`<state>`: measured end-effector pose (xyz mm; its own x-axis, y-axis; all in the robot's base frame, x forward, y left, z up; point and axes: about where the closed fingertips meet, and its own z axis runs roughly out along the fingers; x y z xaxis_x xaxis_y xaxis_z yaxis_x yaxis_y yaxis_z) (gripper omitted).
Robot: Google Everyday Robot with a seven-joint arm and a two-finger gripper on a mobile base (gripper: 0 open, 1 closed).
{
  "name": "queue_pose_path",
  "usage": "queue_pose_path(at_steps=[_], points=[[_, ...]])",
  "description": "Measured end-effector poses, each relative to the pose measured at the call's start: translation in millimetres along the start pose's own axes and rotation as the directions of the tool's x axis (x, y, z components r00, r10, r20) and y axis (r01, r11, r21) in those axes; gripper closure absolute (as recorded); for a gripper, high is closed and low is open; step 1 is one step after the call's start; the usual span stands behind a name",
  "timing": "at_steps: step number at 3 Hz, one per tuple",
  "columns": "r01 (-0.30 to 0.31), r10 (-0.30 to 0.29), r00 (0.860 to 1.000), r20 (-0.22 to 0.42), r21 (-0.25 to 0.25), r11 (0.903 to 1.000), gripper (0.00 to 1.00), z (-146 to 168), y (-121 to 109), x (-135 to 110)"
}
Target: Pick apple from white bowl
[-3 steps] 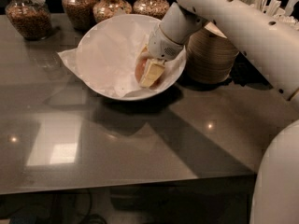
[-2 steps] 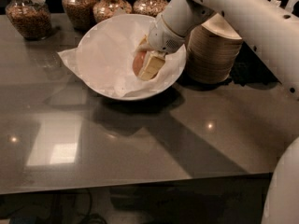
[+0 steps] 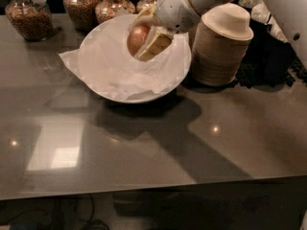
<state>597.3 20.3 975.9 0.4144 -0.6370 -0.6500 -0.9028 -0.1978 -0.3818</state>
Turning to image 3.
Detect red yellow apple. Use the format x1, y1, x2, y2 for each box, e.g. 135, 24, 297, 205
127, 25, 151, 57

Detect front stack of paper bowls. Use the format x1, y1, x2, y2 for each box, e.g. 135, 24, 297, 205
190, 3, 253, 86

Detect white napkin packets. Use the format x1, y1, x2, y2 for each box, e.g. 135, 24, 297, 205
238, 0, 261, 9

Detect black cutlery organizer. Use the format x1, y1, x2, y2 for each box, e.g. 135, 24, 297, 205
236, 19, 303, 88

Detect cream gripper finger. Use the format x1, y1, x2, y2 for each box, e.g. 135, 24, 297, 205
130, 6, 160, 31
133, 26, 175, 62

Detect white paper liner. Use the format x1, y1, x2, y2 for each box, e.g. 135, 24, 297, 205
59, 14, 188, 102

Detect far left glass cereal jar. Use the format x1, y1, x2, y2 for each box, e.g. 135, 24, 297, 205
5, 0, 54, 41

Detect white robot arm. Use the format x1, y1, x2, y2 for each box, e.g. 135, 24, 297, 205
130, 0, 307, 67

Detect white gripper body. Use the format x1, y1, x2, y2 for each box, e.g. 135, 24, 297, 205
155, 0, 201, 33

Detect white bowl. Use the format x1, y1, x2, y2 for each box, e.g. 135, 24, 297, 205
77, 14, 193, 104

